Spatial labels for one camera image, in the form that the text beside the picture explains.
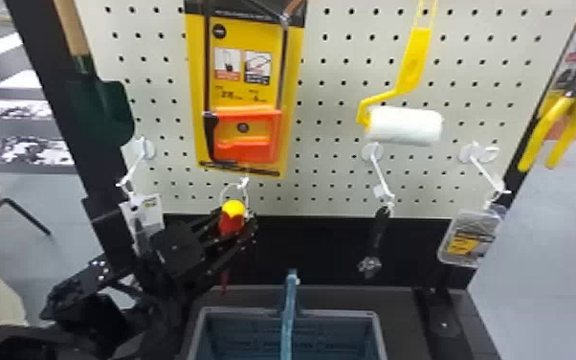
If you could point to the red and yellow screwdriver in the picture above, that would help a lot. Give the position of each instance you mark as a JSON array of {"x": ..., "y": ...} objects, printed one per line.
[{"x": 232, "y": 216}]

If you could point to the black wrench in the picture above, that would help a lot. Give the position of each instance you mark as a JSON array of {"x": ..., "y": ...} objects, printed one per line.
[{"x": 378, "y": 234}]

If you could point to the white pegboard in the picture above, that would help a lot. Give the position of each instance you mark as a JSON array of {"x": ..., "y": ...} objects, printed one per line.
[{"x": 328, "y": 191}]

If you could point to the black tool on white card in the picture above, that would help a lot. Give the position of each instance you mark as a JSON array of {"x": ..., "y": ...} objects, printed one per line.
[{"x": 142, "y": 208}]

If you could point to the clear packet with yellow label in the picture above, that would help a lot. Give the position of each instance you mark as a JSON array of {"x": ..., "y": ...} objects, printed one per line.
[{"x": 469, "y": 238}]

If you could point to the blue basket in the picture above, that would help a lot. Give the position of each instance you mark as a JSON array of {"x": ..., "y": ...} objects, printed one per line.
[{"x": 248, "y": 332}]

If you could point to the hacksaw on yellow card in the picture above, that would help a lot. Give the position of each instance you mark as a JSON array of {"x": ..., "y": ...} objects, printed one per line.
[{"x": 245, "y": 90}]

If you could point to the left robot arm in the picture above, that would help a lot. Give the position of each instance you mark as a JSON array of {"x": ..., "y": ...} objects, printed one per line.
[{"x": 82, "y": 286}]

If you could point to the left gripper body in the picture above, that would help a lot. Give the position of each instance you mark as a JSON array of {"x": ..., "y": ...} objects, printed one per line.
[{"x": 182, "y": 281}]

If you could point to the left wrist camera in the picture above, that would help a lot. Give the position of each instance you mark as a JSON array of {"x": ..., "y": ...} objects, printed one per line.
[{"x": 177, "y": 246}]

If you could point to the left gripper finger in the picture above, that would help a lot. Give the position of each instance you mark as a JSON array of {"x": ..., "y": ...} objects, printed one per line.
[
  {"x": 205, "y": 228},
  {"x": 235, "y": 246}
]

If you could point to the yellow paint roller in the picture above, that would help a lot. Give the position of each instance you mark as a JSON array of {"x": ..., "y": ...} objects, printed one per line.
[{"x": 403, "y": 125}]

